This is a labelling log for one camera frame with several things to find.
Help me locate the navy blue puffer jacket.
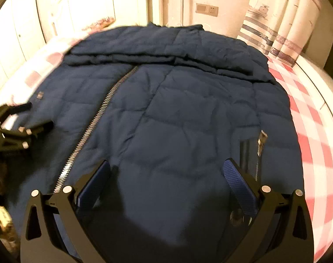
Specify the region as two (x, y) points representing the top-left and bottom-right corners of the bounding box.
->
(6, 25), (304, 262)

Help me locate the hand holding left gripper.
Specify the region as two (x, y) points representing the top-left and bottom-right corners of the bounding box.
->
(0, 205), (20, 256)

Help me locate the white wardrobe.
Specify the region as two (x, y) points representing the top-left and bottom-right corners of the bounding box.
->
(0, 0), (45, 85)

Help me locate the red white checkered bed cover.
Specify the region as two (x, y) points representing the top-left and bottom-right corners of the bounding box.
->
(0, 32), (333, 262)

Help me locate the white wooden headboard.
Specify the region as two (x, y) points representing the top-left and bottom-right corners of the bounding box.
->
(34, 0), (165, 42)

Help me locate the patterned decorative pillow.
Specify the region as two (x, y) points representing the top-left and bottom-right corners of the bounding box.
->
(82, 17), (115, 32)

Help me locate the white window sill bench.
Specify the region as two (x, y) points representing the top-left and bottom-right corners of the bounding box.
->
(294, 54), (333, 149)

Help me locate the slim silver desk lamp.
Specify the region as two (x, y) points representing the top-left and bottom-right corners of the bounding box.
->
(180, 0), (184, 26)

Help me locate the nautical print curtain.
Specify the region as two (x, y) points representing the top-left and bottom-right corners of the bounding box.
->
(237, 0), (321, 67)

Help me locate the wall switch socket panel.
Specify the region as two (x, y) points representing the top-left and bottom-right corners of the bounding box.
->
(196, 3), (219, 17)

